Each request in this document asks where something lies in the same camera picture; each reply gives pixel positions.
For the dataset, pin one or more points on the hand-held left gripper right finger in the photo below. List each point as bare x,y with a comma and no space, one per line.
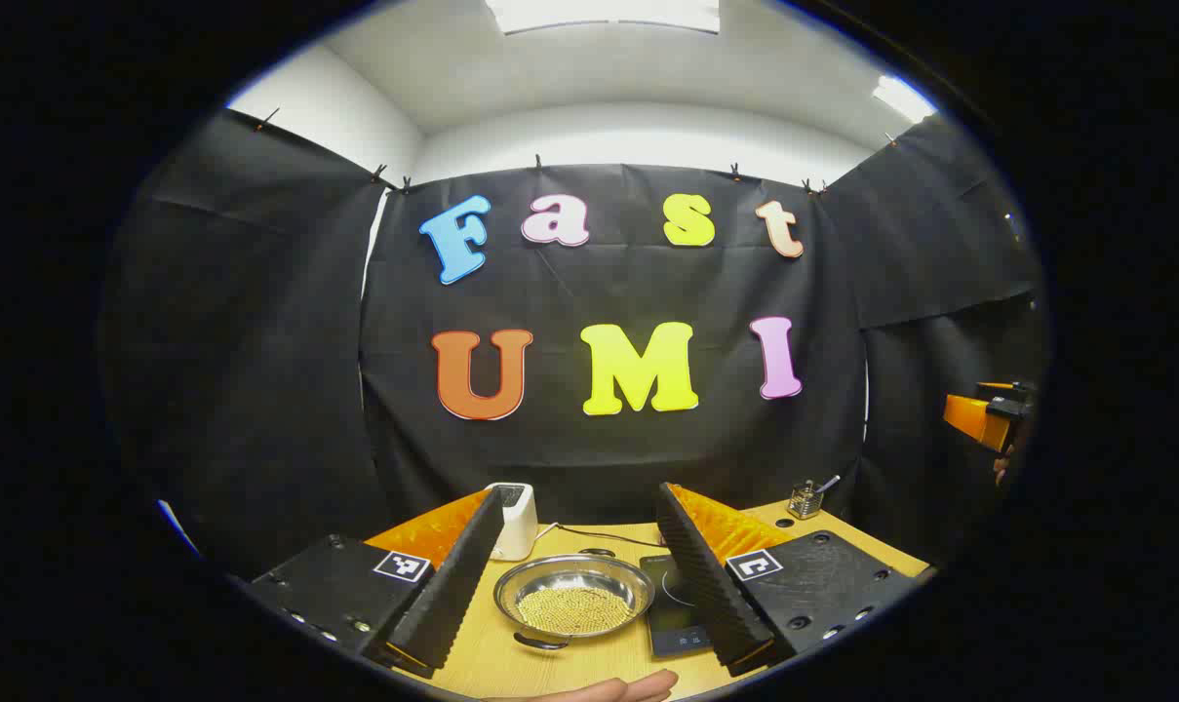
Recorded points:
706,575

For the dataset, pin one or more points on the black induction cooktop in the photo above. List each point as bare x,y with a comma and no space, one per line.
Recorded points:
672,614

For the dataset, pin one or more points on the ceiling light panel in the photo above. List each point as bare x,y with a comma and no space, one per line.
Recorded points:
901,97
604,14

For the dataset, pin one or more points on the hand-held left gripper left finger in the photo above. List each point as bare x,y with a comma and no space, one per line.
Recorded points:
457,575

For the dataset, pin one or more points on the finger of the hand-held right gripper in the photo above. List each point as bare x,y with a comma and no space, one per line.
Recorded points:
974,419

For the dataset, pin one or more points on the metal spoon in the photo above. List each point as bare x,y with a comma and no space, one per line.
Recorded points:
829,483

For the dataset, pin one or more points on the pile of yellow soybeans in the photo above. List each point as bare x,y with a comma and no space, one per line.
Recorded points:
574,610

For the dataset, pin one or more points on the white toaster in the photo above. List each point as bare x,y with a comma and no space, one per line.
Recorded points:
519,526

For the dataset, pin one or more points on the black backdrop cloth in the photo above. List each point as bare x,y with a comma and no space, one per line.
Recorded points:
589,458

